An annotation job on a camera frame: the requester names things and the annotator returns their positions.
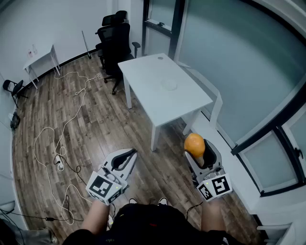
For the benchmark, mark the clear glass plate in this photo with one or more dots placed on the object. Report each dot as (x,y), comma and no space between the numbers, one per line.
(169,84)

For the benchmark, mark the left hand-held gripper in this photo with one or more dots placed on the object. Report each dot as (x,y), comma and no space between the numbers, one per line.
(100,186)

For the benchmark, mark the clear bottle with red label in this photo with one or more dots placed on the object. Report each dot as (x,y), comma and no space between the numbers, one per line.
(29,53)

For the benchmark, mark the black power adapter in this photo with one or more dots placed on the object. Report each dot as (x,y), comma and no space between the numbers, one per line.
(49,219)

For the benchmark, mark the dark bag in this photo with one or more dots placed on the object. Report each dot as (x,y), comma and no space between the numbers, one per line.
(14,120)

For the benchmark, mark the person's left shoe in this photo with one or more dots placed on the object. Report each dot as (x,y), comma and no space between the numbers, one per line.
(133,201)

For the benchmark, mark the small white side table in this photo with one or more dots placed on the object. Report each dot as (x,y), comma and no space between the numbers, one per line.
(39,59)

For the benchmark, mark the large white table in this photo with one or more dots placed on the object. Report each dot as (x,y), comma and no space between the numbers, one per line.
(155,79)

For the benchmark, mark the person's right forearm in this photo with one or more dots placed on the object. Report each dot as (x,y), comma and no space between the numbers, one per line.
(212,215)

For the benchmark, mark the black office chair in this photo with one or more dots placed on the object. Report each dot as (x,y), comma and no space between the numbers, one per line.
(114,45)

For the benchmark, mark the person's right shoe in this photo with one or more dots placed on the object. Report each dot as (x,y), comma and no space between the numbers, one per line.
(163,201)

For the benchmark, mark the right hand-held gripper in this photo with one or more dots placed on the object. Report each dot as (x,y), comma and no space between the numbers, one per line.
(215,186)

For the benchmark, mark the person's left forearm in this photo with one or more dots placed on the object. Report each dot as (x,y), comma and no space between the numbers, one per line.
(95,217)

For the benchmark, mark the person's black clothing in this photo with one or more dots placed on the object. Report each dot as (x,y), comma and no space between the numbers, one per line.
(148,225)

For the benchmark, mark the person's shoe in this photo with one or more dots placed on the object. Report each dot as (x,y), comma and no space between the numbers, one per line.
(133,201)
(163,201)

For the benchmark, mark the white cabinet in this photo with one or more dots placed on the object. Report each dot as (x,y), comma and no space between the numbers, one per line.
(279,233)

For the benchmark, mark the orange fruit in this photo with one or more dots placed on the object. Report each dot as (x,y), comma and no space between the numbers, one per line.
(194,146)

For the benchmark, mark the white power strip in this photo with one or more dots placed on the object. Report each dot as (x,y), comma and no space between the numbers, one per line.
(59,162)

